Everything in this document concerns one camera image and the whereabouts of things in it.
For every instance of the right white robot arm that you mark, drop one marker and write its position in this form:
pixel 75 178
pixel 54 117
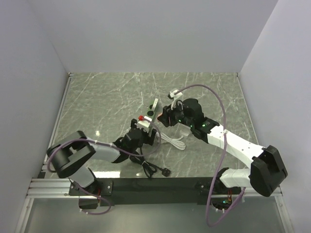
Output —
pixel 264 171

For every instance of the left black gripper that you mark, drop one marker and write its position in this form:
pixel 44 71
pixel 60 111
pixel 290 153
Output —
pixel 148 140

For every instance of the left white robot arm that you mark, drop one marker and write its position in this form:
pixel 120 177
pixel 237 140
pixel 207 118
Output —
pixel 67 158

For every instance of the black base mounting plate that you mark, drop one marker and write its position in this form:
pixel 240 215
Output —
pixel 122 191

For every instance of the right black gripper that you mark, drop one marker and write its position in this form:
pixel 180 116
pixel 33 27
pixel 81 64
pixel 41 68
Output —
pixel 167 112

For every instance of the aluminium frame rail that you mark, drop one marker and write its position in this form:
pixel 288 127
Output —
pixel 59 189

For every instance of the green power strip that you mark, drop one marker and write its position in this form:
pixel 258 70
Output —
pixel 150 113

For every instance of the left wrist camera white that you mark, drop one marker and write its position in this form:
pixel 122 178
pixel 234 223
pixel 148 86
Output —
pixel 144 123

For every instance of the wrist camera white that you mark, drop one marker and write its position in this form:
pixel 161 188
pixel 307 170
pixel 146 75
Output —
pixel 174 95
pixel 144 123

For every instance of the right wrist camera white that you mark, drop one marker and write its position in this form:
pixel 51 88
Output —
pixel 174 95

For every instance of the white square charger plug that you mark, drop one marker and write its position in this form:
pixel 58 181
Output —
pixel 154 104

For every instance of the white USB power strip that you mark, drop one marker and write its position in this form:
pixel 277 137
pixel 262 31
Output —
pixel 185 133

